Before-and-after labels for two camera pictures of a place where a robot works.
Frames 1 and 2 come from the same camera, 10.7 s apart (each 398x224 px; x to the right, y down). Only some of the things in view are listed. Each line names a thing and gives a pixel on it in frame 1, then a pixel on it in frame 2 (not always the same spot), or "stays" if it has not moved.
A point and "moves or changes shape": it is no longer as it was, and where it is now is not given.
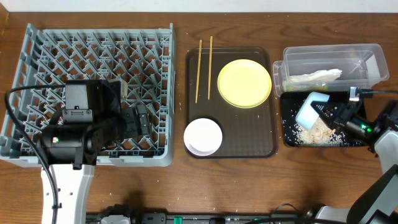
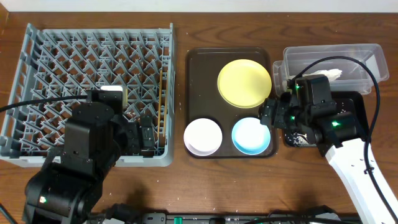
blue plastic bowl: (307, 116) moves or changes shape
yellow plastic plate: (244, 83) stays
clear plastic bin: (330, 68) stays
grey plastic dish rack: (142, 58) stays
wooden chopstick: (199, 58) to (160, 102)
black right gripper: (337, 107) to (280, 107)
